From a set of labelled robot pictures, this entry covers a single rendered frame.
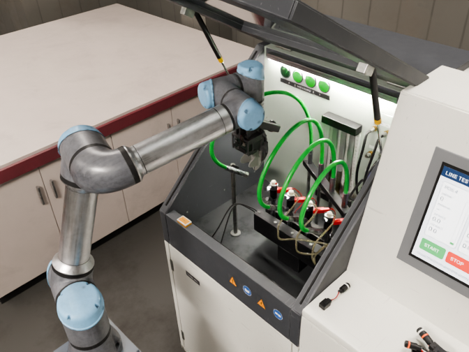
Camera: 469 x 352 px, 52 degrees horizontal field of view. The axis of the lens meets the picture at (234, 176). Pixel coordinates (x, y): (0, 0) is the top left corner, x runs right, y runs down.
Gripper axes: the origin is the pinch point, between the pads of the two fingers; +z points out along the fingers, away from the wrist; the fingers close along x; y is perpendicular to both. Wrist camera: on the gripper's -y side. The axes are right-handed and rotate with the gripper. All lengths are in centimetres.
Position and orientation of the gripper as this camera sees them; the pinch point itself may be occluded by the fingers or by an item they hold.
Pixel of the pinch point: (256, 165)
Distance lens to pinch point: 154.4
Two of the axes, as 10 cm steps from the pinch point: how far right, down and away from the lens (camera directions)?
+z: 0.3, 8.1, 5.9
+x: 6.9, 4.1, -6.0
